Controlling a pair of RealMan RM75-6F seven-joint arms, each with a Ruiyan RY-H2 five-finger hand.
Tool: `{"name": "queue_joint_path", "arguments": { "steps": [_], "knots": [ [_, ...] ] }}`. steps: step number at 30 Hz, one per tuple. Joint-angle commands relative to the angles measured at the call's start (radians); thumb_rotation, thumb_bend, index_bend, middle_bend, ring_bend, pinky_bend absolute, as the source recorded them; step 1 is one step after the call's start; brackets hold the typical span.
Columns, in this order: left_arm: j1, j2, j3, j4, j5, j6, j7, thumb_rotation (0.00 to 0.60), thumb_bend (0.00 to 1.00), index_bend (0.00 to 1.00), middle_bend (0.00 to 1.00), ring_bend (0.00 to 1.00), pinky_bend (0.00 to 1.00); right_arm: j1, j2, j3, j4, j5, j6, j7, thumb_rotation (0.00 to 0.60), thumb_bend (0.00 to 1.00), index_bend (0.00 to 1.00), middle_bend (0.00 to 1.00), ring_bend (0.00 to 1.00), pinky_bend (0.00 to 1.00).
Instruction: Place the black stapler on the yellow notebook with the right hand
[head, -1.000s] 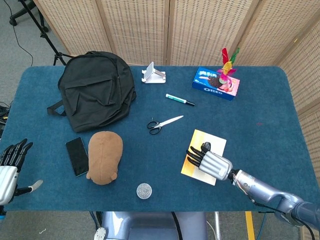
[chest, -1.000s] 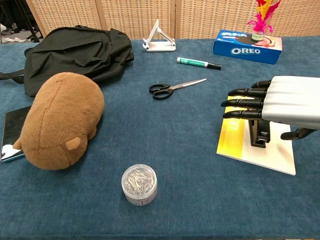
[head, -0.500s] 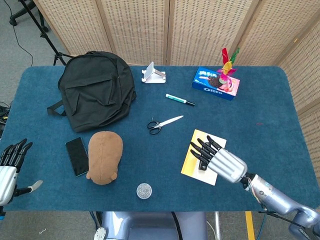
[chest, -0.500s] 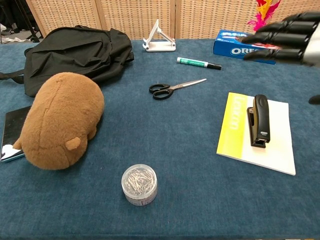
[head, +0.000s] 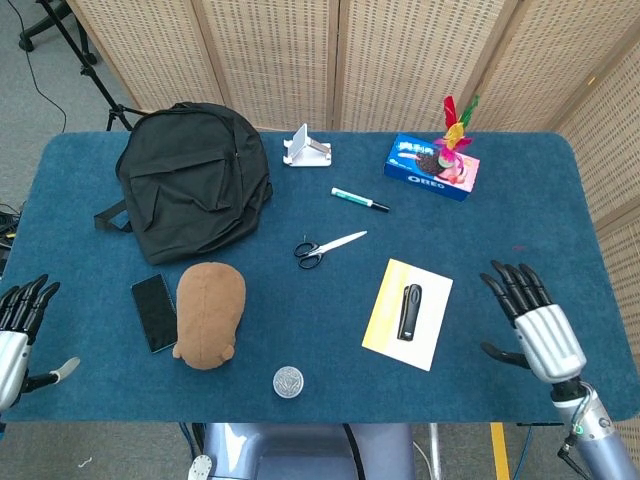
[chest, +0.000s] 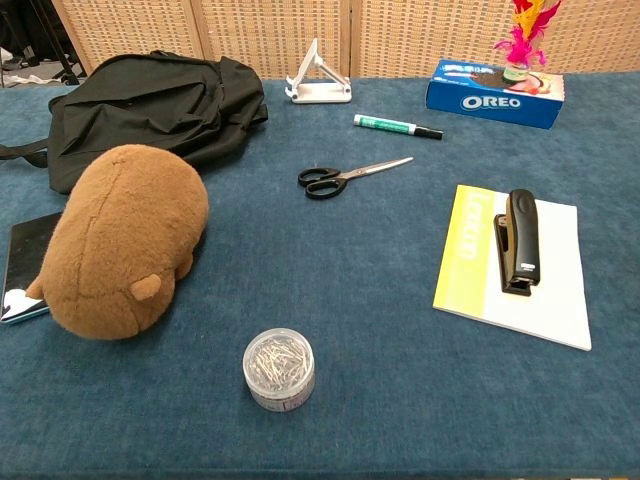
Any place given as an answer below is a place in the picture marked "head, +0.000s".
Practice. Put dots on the blue Oreo cookie box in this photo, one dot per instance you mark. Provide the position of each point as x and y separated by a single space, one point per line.
430 167

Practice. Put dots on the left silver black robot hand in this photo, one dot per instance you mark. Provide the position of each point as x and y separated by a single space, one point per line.
17 330

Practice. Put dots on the white folding phone stand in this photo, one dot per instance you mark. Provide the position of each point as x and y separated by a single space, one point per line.
306 150

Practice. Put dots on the black tripod stand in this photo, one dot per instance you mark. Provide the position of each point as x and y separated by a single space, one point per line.
87 65

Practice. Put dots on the yellow white booklet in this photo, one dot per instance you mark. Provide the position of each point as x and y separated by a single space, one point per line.
395 320

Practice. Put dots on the colourful feather shuttlecock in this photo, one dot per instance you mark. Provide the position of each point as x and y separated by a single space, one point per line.
454 135

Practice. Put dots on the black office chair base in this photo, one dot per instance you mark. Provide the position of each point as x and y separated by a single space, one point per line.
47 25

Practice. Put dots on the blue grey robot torso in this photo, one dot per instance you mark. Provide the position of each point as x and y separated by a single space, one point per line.
305 450

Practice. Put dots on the blue table cloth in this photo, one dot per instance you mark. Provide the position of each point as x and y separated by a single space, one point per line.
320 300

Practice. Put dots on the black fabric backpack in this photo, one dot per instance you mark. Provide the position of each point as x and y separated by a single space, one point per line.
190 180

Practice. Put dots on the green white marker pen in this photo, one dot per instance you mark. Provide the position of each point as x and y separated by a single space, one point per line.
357 199

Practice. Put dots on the brown plush toy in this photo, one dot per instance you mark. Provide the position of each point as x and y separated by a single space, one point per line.
210 315

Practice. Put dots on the woven rattan folding screen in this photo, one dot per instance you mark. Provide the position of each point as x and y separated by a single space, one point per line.
350 60

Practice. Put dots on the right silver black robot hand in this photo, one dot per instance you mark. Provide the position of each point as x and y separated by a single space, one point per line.
540 325

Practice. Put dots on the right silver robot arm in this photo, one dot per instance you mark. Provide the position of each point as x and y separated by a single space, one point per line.
590 425

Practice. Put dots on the black stapler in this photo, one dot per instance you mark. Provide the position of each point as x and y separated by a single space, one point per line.
410 312

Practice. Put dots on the black smartphone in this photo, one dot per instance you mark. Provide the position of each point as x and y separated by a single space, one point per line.
154 312

